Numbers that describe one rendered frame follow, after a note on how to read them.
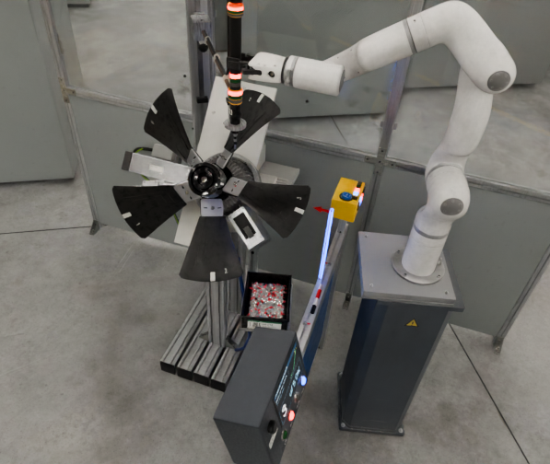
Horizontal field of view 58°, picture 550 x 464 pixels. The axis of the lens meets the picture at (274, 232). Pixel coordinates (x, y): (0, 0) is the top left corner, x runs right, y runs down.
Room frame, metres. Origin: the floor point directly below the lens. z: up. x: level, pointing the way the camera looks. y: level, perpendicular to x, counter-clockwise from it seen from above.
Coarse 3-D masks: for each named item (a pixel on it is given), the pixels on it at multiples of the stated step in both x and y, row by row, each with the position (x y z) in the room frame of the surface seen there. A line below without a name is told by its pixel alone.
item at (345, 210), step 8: (344, 184) 1.61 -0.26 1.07; (352, 184) 1.61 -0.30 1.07; (336, 192) 1.55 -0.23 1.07; (352, 192) 1.56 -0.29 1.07; (360, 192) 1.56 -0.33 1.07; (336, 200) 1.50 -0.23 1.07; (344, 200) 1.50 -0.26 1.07; (352, 200) 1.51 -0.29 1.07; (336, 208) 1.50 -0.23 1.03; (344, 208) 1.49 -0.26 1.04; (352, 208) 1.48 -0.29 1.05; (336, 216) 1.50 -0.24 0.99; (344, 216) 1.49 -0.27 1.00; (352, 216) 1.48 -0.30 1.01
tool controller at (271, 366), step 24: (264, 336) 0.72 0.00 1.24; (288, 336) 0.72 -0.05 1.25; (240, 360) 0.65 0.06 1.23; (264, 360) 0.65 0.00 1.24; (288, 360) 0.66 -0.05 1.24; (240, 384) 0.59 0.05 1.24; (264, 384) 0.59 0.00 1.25; (288, 384) 0.63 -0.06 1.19; (216, 408) 0.53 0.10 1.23; (240, 408) 0.53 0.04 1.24; (264, 408) 0.53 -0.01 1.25; (240, 432) 0.49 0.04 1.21; (264, 432) 0.49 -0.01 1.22; (288, 432) 0.56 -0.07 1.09; (240, 456) 0.49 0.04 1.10; (264, 456) 0.48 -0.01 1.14
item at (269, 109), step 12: (264, 96) 1.57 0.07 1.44; (252, 108) 1.55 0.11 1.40; (264, 108) 1.52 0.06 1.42; (276, 108) 1.50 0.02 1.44; (252, 120) 1.50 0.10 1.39; (264, 120) 1.48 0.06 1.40; (240, 132) 1.49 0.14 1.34; (252, 132) 1.46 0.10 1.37; (228, 144) 1.50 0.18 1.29; (240, 144) 1.44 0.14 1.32
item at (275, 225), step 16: (240, 192) 1.35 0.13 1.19; (256, 192) 1.36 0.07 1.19; (272, 192) 1.37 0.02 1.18; (288, 192) 1.38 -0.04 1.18; (304, 192) 1.38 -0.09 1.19; (256, 208) 1.29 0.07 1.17; (272, 208) 1.30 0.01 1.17; (288, 208) 1.31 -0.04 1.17; (304, 208) 1.32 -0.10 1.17; (272, 224) 1.25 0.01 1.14; (288, 224) 1.26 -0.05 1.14
